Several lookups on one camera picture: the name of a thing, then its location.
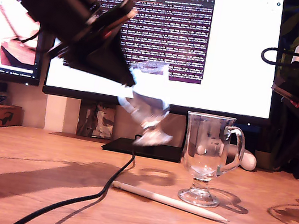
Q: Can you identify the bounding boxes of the white stylus pen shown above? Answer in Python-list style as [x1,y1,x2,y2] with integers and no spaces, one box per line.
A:
[108,180,233,224]

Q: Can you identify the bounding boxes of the large black computer monitor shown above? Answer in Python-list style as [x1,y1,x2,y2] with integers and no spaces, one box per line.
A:
[34,0,290,177]

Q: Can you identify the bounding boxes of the white game controller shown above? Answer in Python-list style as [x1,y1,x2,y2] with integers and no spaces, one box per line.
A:
[225,147,259,173]

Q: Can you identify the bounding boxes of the black looping arm cable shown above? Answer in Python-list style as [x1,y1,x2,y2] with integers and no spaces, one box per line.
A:
[14,25,42,47]
[260,45,299,70]

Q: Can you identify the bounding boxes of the thin black monitor cable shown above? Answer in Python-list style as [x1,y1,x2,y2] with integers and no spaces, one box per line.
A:
[179,116,190,150]

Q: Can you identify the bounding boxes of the thick black table cable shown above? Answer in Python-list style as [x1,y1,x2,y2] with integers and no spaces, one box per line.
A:
[7,115,148,224]

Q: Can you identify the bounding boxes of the small footed glass cup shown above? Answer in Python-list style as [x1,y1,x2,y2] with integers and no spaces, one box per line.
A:
[110,56,186,153]
[172,110,250,213]

